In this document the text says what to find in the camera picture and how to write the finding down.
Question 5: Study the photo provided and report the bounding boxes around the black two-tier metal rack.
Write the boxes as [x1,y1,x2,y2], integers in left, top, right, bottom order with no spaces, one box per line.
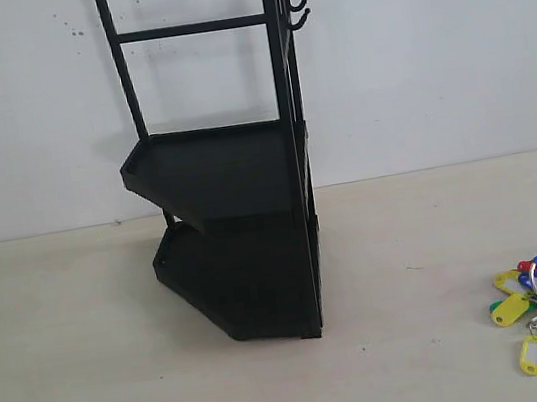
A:
[94,0,323,341]

